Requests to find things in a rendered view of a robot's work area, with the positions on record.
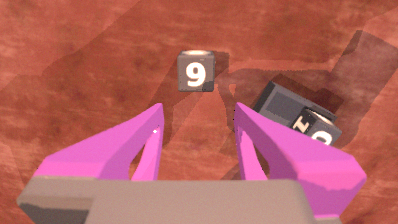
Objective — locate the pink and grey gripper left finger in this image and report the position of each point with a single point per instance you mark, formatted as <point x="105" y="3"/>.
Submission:
<point x="108" y="155"/>

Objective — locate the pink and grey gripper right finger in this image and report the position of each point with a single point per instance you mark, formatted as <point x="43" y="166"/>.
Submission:
<point x="329" y="177"/>

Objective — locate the grey calendar cube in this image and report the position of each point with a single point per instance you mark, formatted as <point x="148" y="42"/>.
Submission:
<point x="196" y="71"/>
<point x="316" y="126"/>

